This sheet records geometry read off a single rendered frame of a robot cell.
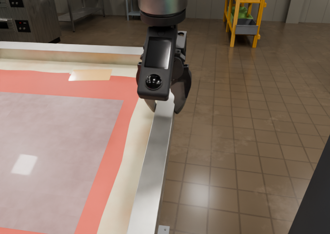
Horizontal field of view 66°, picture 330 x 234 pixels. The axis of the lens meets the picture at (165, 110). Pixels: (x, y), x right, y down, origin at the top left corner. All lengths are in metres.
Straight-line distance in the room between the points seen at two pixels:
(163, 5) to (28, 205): 0.37
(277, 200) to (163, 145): 1.62
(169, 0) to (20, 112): 0.42
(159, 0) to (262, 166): 1.96
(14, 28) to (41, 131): 4.49
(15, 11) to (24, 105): 4.29
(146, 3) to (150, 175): 0.26
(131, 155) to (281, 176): 1.80
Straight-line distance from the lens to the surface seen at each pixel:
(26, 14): 4.82
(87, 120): 0.56
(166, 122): 0.48
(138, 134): 0.51
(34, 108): 0.64
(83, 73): 0.70
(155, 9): 0.38
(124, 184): 0.45
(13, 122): 0.63
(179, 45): 0.44
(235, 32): 4.92
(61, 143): 0.54
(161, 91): 0.36
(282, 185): 2.12
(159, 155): 0.43
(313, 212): 0.78
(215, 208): 1.85
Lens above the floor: 1.44
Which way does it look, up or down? 31 degrees down
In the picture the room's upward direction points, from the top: straight up
